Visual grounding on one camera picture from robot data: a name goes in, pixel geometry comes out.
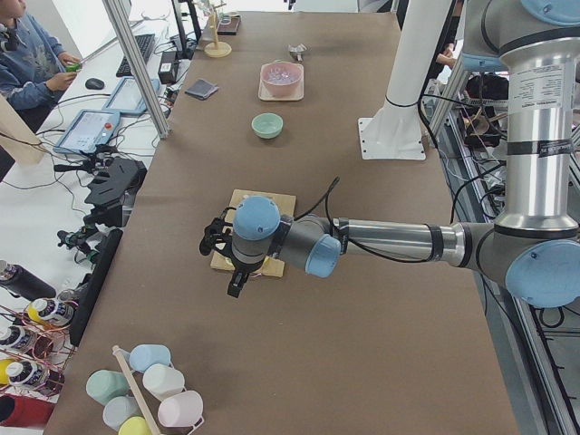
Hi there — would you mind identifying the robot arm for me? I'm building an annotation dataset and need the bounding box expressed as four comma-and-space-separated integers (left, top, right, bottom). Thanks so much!
199, 1, 579, 308

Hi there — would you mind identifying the yellow cup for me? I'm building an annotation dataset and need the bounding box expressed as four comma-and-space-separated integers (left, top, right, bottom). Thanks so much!
118, 416, 152, 435

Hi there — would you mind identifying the grey folded cloth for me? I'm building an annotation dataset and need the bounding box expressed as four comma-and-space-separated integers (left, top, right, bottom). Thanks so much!
185, 79, 219, 101

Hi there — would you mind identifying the black keyboard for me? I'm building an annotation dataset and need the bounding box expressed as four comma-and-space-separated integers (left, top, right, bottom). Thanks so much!
115, 34, 157, 78

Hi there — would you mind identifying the wooden cutting board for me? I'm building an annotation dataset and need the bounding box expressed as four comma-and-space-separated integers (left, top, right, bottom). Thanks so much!
210, 189, 296, 278

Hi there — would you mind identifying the black water bottle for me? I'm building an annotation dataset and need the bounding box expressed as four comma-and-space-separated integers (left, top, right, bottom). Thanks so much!
1, 260, 56, 301

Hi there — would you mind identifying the white cup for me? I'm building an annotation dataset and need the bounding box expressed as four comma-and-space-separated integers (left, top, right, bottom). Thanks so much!
142, 363, 185, 401

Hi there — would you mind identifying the blue teach pendant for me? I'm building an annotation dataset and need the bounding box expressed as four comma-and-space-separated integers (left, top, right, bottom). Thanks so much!
102, 76, 146, 117
53, 110, 121, 154

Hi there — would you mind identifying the wooden mug tree stand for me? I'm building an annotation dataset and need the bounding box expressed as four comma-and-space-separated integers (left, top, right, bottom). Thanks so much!
195, 0, 232, 58

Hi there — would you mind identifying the pink cup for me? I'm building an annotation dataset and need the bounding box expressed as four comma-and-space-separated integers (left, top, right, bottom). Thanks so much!
158, 391, 204, 428

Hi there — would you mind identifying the metal ice scoop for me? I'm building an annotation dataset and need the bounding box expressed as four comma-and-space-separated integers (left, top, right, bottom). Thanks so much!
287, 43, 308, 63

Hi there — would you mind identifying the blue teach pendant far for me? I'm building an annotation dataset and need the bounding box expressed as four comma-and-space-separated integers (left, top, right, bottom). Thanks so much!
102, 76, 146, 117

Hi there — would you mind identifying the pile of clear ice cubes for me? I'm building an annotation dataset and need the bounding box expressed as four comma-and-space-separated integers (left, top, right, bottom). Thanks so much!
264, 66, 301, 85

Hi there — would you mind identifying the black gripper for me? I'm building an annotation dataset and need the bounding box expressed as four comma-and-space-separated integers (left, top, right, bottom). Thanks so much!
198, 207, 263, 298

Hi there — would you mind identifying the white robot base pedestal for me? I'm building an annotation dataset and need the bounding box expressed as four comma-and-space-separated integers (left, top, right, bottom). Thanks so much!
358, 0, 453, 160

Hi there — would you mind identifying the cream serving tray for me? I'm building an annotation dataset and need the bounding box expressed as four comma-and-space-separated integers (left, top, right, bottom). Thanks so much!
258, 79, 305, 102

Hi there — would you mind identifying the black computer mouse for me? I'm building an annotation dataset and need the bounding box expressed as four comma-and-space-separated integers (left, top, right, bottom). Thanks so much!
85, 78, 105, 90

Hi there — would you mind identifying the light blue cup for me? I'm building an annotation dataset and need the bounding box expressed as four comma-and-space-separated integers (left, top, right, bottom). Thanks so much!
129, 344, 171, 373

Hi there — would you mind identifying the pink bowl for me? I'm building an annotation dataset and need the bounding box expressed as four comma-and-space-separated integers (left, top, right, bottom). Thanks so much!
260, 61, 304, 98

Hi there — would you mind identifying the blue teach pendant near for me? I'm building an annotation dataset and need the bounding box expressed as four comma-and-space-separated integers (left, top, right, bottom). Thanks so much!
53, 110, 121, 154

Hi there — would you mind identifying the grey blue cup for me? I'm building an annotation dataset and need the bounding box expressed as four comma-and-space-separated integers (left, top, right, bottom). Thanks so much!
102, 396, 141, 430

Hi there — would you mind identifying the mint green bowl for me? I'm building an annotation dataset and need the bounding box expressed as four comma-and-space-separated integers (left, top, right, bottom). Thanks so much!
251, 112, 284, 140

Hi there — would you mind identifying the person in blue hoodie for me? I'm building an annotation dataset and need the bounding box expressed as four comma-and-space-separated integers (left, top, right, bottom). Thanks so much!
1, 1, 80, 131

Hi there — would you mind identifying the mint green cup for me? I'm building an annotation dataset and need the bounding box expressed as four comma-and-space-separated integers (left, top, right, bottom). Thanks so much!
85, 370, 130, 405

